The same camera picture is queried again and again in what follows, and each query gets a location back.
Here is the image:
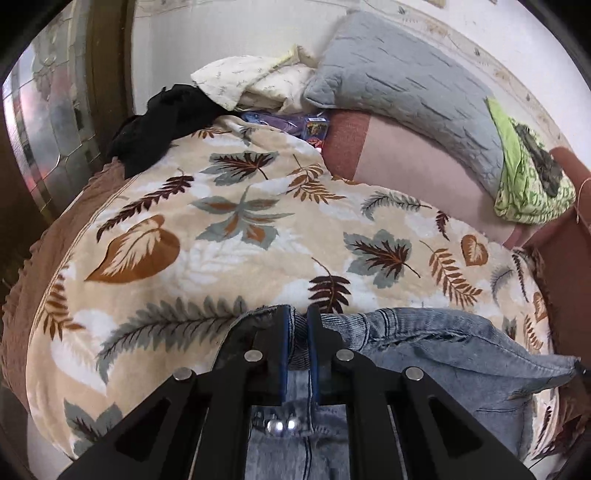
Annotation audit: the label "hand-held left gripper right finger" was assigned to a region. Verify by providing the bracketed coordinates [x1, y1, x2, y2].
[305, 304, 539, 480]

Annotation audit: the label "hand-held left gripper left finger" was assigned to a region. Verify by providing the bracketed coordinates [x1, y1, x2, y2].
[58, 305, 298, 480]

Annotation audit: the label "blue denim pants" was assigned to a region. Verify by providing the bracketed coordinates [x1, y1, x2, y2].
[222, 307, 580, 480]

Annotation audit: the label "leaf print blanket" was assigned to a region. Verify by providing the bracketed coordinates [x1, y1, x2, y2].
[25, 113, 561, 462]

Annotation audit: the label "pink bolster pillow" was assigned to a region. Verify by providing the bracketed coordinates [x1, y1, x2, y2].
[323, 110, 527, 247]

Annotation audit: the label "purple printed packet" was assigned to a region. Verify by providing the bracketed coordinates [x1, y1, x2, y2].
[240, 108, 331, 148]

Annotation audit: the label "brown ruffled bed sheet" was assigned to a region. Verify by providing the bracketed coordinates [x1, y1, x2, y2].
[0, 157, 121, 407]

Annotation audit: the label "green patterned cloth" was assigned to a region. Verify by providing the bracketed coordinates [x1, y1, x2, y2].
[485, 96, 578, 226]

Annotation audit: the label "black garment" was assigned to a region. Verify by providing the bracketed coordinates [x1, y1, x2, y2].
[106, 84, 227, 178]

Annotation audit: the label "cream floral cloth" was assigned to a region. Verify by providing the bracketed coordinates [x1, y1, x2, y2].
[190, 45, 319, 114]

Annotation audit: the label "grey quilted pillow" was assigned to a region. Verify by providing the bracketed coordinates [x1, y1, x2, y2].
[302, 10, 509, 199]

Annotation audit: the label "mirrored wardrobe door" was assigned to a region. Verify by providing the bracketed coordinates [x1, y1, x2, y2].
[2, 0, 107, 217]

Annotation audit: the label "reddish brown bed frame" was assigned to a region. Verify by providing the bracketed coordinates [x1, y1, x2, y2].
[522, 145, 591, 370]

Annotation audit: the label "wooden door frame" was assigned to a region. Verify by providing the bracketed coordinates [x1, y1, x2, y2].
[88, 0, 137, 162]

